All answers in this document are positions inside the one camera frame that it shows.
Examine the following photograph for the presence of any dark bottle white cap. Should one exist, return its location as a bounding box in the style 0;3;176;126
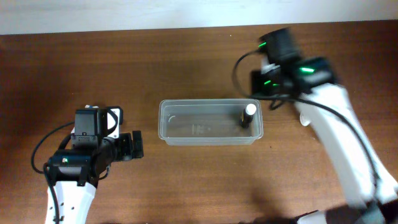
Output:
239;103;257;128

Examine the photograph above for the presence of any white squeeze bottle clear cap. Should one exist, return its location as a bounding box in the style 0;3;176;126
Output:
299;113;311;126

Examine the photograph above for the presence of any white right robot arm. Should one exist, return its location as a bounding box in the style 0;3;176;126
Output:
252;56;397;223

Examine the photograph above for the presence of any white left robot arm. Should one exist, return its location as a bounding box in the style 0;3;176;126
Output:
44;131;144;224

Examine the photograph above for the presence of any clear plastic container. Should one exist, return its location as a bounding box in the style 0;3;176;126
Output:
158;98;264;146

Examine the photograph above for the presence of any right black cable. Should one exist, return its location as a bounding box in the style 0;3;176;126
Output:
231;49;380;187

